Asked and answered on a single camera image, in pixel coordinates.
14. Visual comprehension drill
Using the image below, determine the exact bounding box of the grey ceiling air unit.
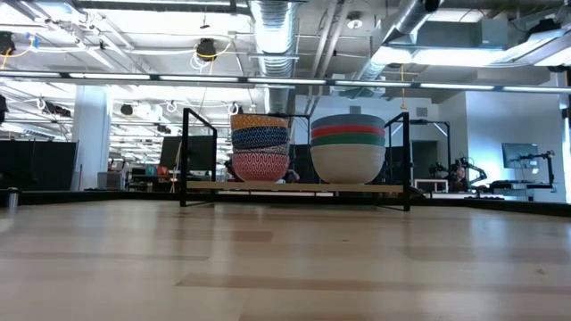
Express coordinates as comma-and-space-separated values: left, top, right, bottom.
414, 17, 509, 51

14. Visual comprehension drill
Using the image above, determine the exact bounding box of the blue striped red wave bowl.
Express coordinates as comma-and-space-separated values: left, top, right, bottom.
230, 152, 291, 183

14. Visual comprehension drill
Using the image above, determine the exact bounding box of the red herringbone grey patterned bowl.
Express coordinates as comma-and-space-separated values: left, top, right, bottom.
232, 143, 291, 156

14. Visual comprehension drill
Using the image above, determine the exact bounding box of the blue inside orange patterned bowl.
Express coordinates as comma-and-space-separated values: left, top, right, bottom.
230, 113, 290, 132

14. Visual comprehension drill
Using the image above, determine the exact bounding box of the white pillar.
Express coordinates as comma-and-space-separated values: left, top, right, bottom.
71, 85, 113, 192

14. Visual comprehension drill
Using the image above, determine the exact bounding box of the green plastic bowl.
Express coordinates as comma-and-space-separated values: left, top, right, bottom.
310, 133, 387, 148

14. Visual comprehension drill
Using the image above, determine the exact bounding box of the long ceiling light strip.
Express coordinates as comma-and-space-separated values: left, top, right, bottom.
0, 70, 571, 95

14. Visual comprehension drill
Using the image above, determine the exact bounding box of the small white table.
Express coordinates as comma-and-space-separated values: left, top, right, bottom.
412, 178, 450, 193

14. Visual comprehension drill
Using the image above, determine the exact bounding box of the red plastic bowl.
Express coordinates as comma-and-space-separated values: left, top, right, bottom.
310, 125, 386, 139

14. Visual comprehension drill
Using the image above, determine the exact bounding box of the yellow inside blue diamond bowl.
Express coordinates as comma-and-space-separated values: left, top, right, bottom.
230, 126, 291, 151

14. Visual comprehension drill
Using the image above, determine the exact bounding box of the metal cylinder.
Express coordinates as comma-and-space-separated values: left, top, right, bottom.
6, 186, 21, 211

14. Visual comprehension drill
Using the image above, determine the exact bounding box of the black partition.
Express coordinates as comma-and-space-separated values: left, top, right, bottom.
0, 140, 79, 193

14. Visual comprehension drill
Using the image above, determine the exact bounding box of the grey box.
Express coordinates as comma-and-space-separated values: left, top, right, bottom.
96, 171, 127, 192

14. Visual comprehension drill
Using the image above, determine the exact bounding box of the black desk monitor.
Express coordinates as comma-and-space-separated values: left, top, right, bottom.
159, 135, 219, 174

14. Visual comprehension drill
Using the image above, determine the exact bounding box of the teal plastic bowl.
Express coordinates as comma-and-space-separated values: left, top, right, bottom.
310, 113, 386, 131

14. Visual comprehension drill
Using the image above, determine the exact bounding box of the black ceiling camera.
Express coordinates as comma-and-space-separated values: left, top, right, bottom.
195, 37, 218, 62

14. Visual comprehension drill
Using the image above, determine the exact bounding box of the silver ventilation duct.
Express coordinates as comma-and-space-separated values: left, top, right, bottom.
248, 0, 310, 115

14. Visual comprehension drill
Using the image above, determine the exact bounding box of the wall-mounted monitor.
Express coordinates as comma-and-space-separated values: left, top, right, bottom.
501, 142, 540, 169

